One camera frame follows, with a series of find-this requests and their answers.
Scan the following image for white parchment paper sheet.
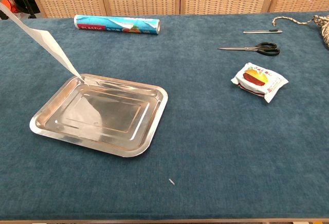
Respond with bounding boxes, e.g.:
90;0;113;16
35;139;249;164
0;2;89;86

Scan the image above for stainless steel rectangular tray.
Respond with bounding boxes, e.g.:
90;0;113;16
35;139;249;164
29;73;169;158

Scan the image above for teal velvet table cloth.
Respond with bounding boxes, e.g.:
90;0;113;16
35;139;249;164
0;11;329;221

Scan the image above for white burger snack packet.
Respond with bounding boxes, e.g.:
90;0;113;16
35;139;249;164
230;62;289;104

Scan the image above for blue plastic wrap roll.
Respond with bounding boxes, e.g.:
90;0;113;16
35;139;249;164
74;14;161;35

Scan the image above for black and silver pen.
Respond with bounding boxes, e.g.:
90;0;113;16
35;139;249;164
243;29;283;34

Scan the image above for orange round object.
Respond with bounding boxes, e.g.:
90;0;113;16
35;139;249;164
2;0;16;14

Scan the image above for black handled scissors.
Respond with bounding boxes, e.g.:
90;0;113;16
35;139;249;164
217;42;281;57

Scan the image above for camouflage braided rope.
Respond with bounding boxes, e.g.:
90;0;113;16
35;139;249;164
271;14;329;49

